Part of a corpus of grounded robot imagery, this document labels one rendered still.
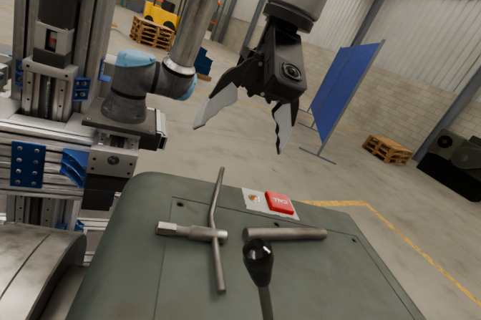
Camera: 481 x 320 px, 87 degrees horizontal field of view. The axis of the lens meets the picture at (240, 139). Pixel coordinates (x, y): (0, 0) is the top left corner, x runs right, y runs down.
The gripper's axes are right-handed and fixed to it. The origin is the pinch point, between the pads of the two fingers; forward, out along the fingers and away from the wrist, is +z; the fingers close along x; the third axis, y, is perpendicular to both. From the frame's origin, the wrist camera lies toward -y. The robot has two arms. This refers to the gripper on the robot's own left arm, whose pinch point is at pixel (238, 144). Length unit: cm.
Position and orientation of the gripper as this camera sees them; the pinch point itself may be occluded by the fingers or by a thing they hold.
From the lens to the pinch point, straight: 40.0
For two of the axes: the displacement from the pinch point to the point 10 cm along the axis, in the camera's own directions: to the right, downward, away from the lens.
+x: -9.2, -2.8, -2.8
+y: -1.4, -4.4, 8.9
